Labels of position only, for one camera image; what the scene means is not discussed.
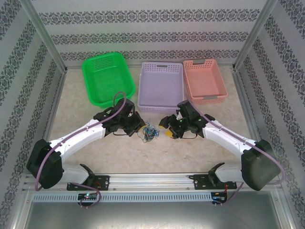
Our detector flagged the thin orange cable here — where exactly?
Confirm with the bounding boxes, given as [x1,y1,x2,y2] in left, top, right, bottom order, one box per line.
[142,127,156,141]

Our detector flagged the thin blue cable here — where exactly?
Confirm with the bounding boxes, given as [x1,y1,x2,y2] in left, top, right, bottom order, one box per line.
[140,116,161,144]

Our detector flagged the purple plastic basket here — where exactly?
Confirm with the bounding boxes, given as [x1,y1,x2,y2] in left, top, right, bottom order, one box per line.
[137,61,185,114]

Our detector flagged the green plastic basket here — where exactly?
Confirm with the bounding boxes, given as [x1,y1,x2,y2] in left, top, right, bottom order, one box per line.
[81,52,136,107]

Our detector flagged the pink plastic basket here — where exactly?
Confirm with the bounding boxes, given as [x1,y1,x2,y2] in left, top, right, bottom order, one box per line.
[183,59,229,105]

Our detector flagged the small circuit board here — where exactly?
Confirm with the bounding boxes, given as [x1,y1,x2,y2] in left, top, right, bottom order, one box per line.
[77,192,100,203]
[212,192,228,203]

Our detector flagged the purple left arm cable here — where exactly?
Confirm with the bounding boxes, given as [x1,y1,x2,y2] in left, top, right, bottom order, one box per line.
[35,92,127,208]

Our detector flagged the black left gripper wire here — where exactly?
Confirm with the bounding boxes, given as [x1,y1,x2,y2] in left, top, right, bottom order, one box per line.
[111,130,131,137]

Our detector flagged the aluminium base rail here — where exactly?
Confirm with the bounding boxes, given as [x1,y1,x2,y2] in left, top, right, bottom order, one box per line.
[23,173,282,191]

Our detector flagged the aluminium side frame rail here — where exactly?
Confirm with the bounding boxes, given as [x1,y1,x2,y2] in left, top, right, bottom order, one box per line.
[232,68,263,144]
[33,69,69,175]

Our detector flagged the slotted grey cable duct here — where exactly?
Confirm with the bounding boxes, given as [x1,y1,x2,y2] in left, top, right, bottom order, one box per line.
[32,192,213,203]

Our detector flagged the aluminium frame post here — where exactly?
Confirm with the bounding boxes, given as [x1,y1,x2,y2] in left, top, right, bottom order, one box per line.
[20,0,67,72]
[232,0,278,71]

